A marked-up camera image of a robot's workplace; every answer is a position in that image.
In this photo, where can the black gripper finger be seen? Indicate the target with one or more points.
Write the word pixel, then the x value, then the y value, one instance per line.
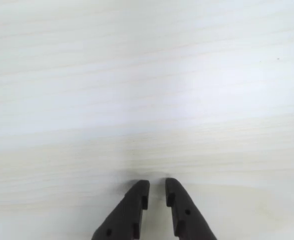
pixel 186 222
pixel 126 215

